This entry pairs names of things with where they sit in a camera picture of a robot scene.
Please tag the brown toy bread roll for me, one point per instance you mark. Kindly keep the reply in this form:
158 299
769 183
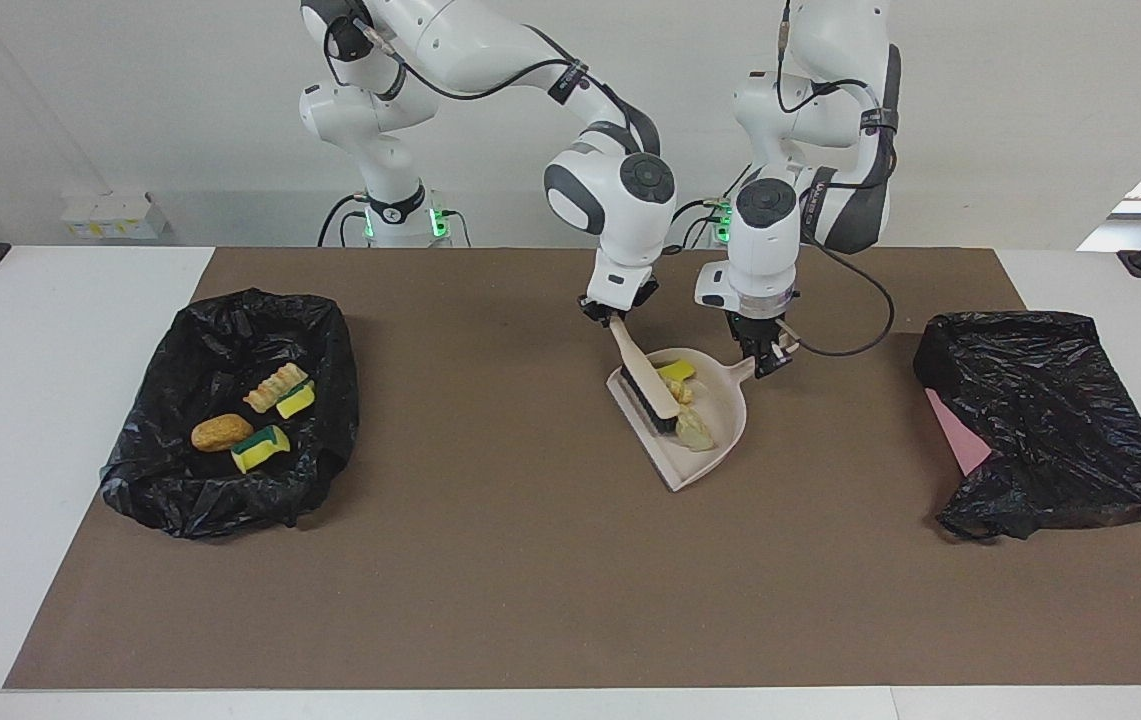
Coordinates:
222 433

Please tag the white box on floor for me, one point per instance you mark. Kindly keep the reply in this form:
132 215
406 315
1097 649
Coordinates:
115 218

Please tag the brown table mat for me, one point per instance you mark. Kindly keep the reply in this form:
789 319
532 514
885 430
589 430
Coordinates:
530 600

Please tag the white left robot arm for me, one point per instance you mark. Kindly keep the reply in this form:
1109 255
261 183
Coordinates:
765 250

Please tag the pink bin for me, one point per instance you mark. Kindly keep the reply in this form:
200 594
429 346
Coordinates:
960 440

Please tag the beige hand brush black bristles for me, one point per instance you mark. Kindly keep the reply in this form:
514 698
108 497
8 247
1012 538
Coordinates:
642 365

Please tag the yellow green-backed sponge piece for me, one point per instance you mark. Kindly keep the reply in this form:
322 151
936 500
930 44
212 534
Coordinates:
260 450
296 402

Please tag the small yellow sponge wedge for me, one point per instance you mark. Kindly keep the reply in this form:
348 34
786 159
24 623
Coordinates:
676 372

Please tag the cream sponge piece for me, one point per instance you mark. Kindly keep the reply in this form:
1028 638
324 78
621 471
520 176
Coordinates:
275 388

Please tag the beige plastic dustpan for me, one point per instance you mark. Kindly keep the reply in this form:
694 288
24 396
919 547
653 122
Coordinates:
720 420

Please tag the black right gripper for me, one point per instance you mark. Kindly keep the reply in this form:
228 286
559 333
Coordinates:
625 298

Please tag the oval pale foam chunk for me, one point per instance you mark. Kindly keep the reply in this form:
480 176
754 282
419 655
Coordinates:
683 393

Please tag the jagged pale foam chunk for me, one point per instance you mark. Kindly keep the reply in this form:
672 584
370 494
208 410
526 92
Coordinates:
696 433

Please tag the black plastic trash bag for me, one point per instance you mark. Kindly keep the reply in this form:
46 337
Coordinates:
1050 420
160 480

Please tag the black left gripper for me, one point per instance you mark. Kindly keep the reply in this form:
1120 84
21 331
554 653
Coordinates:
758 330

